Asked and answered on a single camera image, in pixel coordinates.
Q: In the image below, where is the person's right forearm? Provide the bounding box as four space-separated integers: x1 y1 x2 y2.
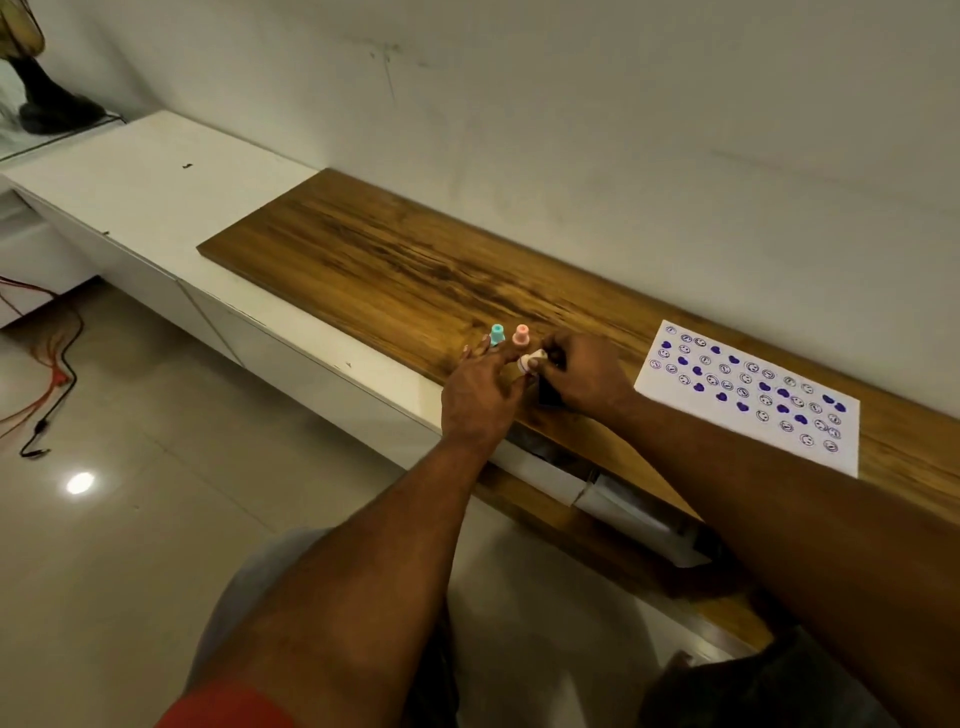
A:
606 390 960 728

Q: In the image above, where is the black floor cable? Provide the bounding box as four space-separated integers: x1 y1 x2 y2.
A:
18 285 81 460

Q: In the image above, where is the white stamped paper sheet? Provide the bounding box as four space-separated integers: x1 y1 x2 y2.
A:
633 320 862 480

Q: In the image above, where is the black fan stand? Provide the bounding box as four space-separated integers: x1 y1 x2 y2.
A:
0 0 108 136

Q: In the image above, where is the person's right hand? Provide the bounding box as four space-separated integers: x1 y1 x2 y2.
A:
535 332 640 434

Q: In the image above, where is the person's left forearm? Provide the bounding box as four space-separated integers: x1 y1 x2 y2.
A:
186 432 520 728

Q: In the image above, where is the white low cabinet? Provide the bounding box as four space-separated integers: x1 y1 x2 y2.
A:
0 110 732 661

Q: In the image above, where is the person's red sleeve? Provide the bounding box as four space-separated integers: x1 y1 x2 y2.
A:
153 678 301 728

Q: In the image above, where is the person's left hand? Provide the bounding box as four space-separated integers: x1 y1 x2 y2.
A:
441 336 538 453

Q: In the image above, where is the brown wooden board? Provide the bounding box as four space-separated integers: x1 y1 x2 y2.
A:
196 168 960 654

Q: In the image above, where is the red floor cable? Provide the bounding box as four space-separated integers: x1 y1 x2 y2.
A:
0 276 85 442

